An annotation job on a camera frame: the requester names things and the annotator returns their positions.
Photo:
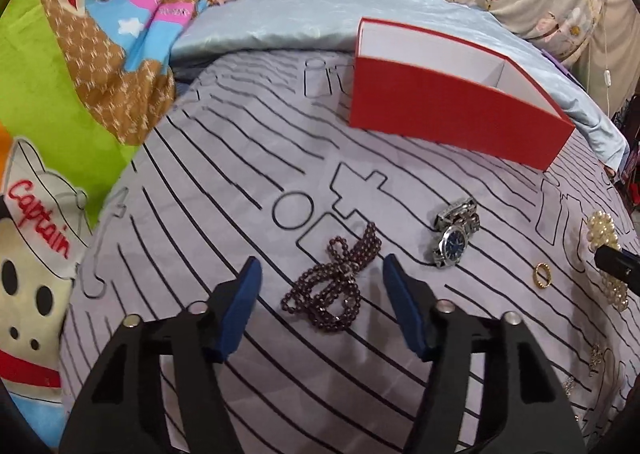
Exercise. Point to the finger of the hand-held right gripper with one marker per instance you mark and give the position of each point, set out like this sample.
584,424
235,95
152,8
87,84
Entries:
617,260

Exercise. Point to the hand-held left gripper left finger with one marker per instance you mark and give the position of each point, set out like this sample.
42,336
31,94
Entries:
239,306

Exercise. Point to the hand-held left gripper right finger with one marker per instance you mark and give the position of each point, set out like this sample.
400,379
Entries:
406,306

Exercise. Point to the silver wristwatch blue dial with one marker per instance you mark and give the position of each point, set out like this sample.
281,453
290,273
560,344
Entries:
454,233

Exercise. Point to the red cardboard box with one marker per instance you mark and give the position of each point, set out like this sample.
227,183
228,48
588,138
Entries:
452,99

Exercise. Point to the small silver earring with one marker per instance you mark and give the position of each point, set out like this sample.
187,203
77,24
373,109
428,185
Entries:
595,356

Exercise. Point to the striped lilac bed sheet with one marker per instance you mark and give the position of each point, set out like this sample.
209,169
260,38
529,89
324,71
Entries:
320,244

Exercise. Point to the cartoon monkey printed blanket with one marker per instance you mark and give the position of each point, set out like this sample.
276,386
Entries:
75,99

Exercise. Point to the light blue satin quilt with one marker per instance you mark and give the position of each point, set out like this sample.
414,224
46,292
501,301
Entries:
380,19

